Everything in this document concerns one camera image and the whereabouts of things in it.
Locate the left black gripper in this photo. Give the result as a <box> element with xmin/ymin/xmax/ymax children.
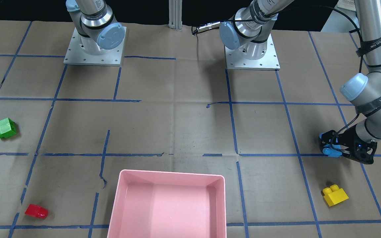
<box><xmin>320</xmin><ymin>126</ymin><xmax>377</xmax><ymax>165</ymax></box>

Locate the blue toy block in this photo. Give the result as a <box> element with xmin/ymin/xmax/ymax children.
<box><xmin>319</xmin><ymin>131</ymin><xmax>343</xmax><ymax>158</ymax></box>

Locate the green toy block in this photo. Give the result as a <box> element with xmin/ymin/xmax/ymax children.
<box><xmin>0</xmin><ymin>117</ymin><xmax>17</xmax><ymax>139</ymax></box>

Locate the yellow toy block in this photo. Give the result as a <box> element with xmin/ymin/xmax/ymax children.
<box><xmin>322</xmin><ymin>184</ymin><xmax>349</xmax><ymax>207</ymax></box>

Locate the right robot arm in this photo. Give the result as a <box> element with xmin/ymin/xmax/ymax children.
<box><xmin>0</xmin><ymin>0</ymin><xmax>126</xmax><ymax>98</ymax></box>

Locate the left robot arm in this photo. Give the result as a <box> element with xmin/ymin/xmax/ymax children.
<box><xmin>219</xmin><ymin>0</ymin><xmax>381</xmax><ymax>165</ymax></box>

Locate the pink plastic box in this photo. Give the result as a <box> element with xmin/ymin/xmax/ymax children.
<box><xmin>107</xmin><ymin>169</ymin><xmax>227</xmax><ymax>238</ymax></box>

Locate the red toy block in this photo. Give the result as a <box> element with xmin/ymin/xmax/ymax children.
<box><xmin>24</xmin><ymin>204</ymin><xmax>49</xmax><ymax>219</ymax></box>

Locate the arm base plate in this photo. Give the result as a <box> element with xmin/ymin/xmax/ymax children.
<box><xmin>224</xmin><ymin>35</ymin><xmax>281</xmax><ymax>71</ymax></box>
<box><xmin>63</xmin><ymin>29</ymin><xmax>125</xmax><ymax>66</ymax></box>

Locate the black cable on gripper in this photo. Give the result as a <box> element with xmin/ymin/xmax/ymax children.
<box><xmin>192</xmin><ymin>7</ymin><xmax>369</xmax><ymax>152</ymax></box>

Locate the aluminium frame post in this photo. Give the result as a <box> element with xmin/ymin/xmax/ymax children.
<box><xmin>168</xmin><ymin>0</ymin><xmax>183</xmax><ymax>31</ymax></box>

